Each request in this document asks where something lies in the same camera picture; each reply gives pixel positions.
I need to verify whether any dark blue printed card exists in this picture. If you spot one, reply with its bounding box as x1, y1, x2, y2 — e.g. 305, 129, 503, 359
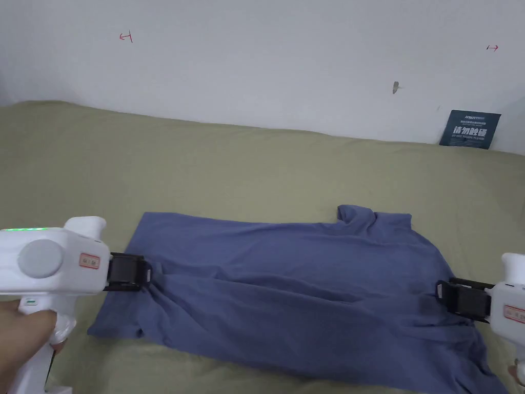
439, 109, 502, 150

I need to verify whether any dark blue shirt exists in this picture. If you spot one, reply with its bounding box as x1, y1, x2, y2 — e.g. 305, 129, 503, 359
86, 204, 510, 394

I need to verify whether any person's left hand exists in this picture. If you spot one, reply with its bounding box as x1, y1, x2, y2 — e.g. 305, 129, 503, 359
0, 299, 65, 385

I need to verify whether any person's right hand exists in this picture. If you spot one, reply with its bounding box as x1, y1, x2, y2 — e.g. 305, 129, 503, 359
508, 358, 525, 389

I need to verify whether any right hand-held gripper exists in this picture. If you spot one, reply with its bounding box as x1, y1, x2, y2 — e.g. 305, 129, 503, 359
434, 252, 525, 382

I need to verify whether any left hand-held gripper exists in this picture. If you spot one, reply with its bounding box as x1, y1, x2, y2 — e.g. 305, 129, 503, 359
0, 216, 155, 394

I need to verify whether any bed with pale green sheet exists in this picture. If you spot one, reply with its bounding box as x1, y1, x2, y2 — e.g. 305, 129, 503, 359
0, 100, 525, 394

